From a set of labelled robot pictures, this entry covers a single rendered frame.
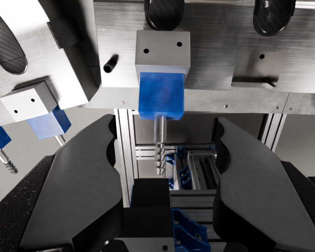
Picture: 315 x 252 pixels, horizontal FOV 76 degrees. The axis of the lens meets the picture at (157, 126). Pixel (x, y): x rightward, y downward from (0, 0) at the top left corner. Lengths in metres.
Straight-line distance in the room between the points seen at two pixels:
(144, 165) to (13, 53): 0.98
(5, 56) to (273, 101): 0.40
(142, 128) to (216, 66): 0.84
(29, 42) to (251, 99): 0.33
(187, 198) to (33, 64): 0.50
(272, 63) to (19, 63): 0.32
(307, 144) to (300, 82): 1.41
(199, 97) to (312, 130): 1.34
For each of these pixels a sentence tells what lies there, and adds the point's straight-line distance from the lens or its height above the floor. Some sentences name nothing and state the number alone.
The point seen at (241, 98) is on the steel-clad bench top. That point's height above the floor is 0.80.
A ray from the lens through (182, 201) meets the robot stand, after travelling 0.62.
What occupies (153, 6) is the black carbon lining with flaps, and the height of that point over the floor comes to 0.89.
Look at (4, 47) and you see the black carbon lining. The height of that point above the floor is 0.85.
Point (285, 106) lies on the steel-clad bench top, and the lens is 0.41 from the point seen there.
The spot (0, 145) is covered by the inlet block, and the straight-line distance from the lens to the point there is 0.39.
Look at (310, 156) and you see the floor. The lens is 1.77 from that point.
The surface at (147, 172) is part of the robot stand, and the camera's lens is 1.23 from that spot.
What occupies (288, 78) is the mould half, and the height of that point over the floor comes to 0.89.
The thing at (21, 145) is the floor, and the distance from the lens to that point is 1.65.
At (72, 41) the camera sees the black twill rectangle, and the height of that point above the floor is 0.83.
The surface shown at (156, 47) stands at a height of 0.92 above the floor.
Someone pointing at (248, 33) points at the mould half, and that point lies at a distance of 0.25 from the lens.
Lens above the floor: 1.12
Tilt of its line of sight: 61 degrees down
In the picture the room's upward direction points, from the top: 180 degrees counter-clockwise
